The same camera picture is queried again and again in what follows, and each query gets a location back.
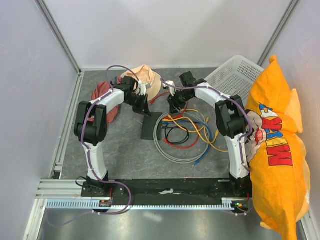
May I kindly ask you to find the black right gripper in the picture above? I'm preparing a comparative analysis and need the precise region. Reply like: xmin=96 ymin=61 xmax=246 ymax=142
xmin=166 ymin=89 xmax=193 ymax=116

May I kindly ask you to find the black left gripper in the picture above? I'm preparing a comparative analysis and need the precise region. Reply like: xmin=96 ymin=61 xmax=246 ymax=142
xmin=125 ymin=93 xmax=151 ymax=118

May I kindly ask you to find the long red ethernet cable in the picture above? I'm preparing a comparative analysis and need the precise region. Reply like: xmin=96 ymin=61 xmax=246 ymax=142
xmin=150 ymin=91 xmax=171 ymax=104

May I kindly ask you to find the black network switch box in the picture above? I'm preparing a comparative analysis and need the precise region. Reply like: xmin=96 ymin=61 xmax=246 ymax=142
xmin=140 ymin=112 xmax=163 ymax=141

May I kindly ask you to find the yellow ethernet cable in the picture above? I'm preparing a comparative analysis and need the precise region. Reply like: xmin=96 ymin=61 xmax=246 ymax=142
xmin=203 ymin=118 xmax=221 ymax=148
xmin=167 ymin=108 xmax=230 ymax=153
xmin=162 ymin=116 xmax=211 ymax=143

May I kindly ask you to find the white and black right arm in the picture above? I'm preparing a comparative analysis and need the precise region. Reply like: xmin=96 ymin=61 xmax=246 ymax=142
xmin=161 ymin=71 xmax=250 ymax=197

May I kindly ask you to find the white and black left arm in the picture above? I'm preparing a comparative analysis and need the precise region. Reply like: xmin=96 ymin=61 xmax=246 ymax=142
xmin=74 ymin=76 xmax=151 ymax=197

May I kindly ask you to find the peach bucket hat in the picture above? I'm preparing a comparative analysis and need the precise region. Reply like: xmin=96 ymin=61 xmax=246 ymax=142
xmin=120 ymin=64 xmax=162 ymax=102

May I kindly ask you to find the red crumpled shirt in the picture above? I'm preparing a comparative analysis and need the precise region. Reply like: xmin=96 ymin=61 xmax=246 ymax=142
xmin=91 ymin=81 xmax=125 ymax=126

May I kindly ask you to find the white plastic basket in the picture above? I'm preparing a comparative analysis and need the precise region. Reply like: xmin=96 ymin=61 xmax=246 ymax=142
xmin=204 ymin=55 xmax=264 ymax=106

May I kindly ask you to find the orange cartoon pillow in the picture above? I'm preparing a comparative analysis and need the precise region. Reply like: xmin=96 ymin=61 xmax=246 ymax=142
xmin=245 ymin=56 xmax=311 ymax=240

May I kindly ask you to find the grey coiled ethernet cable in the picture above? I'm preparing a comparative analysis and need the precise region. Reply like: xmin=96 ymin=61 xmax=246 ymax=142
xmin=152 ymin=111 xmax=211 ymax=165

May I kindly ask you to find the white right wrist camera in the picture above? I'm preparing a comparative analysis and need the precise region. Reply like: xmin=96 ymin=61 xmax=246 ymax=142
xmin=162 ymin=80 xmax=176 ymax=96

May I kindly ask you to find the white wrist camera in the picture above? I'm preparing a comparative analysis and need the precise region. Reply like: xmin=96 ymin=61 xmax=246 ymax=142
xmin=162 ymin=80 xmax=176 ymax=96
xmin=135 ymin=83 xmax=151 ymax=96

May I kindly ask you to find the black power cable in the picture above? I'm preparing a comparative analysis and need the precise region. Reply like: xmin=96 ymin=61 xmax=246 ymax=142
xmin=161 ymin=126 xmax=191 ymax=145

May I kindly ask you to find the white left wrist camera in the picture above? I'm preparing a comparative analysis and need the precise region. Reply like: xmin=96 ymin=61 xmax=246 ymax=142
xmin=135 ymin=83 xmax=151 ymax=96

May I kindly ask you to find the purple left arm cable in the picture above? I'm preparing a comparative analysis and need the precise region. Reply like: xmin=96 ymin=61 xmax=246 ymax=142
xmin=46 ymin=64 xmax=142 ymax=227

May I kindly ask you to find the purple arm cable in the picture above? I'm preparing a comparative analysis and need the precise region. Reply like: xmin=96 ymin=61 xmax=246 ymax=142
xmin=46 ymin=64 xmax=142 ymax=227
xmin=159 ymin=78 xmax=253 ymax=217

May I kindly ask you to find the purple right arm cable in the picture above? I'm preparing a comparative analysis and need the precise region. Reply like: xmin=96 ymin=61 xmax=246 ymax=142
xmin=159 ymin=78 xmax=253 ymax=217

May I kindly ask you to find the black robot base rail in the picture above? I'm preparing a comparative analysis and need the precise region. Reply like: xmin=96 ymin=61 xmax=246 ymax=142
xmin=79 ymin=178 xmax=252 ymax=206

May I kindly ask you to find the grey slotted cable duct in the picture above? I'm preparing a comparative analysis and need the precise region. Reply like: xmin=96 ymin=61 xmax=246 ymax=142
xmin=45 ymin=198 xmax=250 ymax=212

